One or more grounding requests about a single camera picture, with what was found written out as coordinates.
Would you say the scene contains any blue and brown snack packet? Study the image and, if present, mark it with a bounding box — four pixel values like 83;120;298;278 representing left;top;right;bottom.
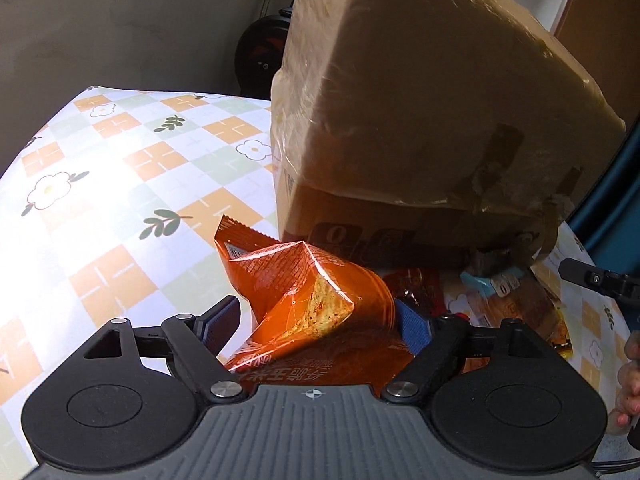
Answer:
460;266;574;361

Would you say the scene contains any brown wooden panel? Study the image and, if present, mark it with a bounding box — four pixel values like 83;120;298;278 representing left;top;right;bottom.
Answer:
552;0;640;93

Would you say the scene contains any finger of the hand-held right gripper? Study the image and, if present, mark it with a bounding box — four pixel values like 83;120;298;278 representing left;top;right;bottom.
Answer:
559;257;640;306

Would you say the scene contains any person's right hand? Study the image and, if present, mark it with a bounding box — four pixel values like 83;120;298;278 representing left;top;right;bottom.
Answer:
607;330;640;436

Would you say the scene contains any dark red snack packet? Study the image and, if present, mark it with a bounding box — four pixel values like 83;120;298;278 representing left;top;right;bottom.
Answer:
385;267;447;319

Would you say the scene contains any blue panel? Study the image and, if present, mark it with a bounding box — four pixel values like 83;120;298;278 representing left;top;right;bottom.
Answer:
567;124;640;267

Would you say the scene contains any brown cardboard box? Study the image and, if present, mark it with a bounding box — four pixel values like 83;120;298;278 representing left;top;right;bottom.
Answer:
270;0;627;272

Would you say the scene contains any orange snack bag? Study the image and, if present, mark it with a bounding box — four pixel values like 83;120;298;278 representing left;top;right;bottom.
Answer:
214;215;417;389

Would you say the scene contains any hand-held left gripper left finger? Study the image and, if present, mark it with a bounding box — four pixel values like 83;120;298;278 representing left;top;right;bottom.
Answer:
75;296;247;403

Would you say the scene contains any black exercise bike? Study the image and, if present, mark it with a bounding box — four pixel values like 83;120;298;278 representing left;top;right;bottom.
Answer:
234;5;297;100

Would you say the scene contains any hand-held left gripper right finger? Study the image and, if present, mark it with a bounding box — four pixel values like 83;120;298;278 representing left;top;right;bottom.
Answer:
382;300;566;403

